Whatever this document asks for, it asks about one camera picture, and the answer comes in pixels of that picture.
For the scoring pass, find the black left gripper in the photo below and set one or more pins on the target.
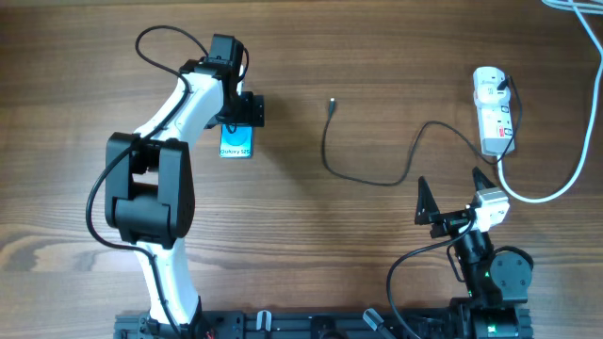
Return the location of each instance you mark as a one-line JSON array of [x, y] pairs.
[[252, 112]]

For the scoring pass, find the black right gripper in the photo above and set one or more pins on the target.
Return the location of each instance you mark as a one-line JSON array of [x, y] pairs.
[[429, 213]]

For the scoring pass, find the Galaxy S25 smartphone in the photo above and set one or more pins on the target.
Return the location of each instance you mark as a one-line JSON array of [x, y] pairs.
[[236, 143]]

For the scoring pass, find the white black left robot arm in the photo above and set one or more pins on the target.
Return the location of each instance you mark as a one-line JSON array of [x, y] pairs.
[[148, 181]]

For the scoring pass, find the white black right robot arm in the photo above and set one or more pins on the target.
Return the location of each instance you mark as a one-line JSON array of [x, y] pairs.
[[497, 279]]

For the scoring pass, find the white charger plug adapter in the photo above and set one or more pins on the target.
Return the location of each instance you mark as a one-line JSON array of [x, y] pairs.
[[491, 94]]

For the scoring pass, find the white power strip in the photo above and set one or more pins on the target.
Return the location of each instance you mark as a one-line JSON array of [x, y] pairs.
[[495, 123]]

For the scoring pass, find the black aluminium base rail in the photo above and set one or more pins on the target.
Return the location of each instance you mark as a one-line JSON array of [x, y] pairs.
[[450, 322]]

